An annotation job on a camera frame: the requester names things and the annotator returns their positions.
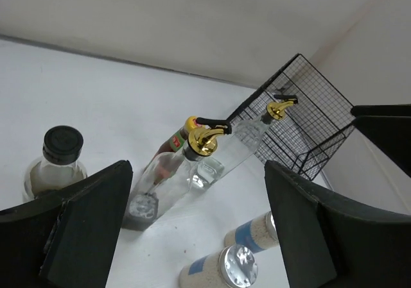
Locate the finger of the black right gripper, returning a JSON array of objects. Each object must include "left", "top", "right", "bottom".
[{"left": 351, "top": 104, "right": 411, "bottom": 173}]

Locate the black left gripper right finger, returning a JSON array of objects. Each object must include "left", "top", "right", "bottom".
[{"left": 265, "top": 161, "right": 410, "bottom": 287}]

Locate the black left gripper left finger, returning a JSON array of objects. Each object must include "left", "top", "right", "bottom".
[{"left": 1, "top": 160, "right": 133, "bottom": 287}]

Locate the spice shaker blue label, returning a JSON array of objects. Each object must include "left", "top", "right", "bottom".
[{"left": 224, "top": 211, "right": 279, "bottom": 253}]

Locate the spice shaker silver lid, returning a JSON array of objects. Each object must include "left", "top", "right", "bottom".
[{"left": 179, "top": 244, "right": 259, "bottom": 288}]

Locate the soy sauce bottle black cap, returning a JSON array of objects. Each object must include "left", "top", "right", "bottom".
[{"left": 21, "top": 125, "right": 89, "bottom": 203}]

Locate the glass oil bottle dark residue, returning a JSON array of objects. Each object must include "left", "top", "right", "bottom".
[{"left": 122, "top": 117, "right": 232, "bottom": 232}]

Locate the red chili sauce bottle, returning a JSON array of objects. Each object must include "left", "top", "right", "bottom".
[{"left": 145, "top": 116, "right": 205, "bottom": 185}]

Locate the clear glass oil bottle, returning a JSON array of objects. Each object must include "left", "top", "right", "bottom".
[{"left": 191, "top": 95, "right": 298, "bottom": 191}]

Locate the black wire basket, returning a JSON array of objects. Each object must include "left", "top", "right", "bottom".
[{"left": 228, "top": 53, "right": 354, "bottom": 180}]

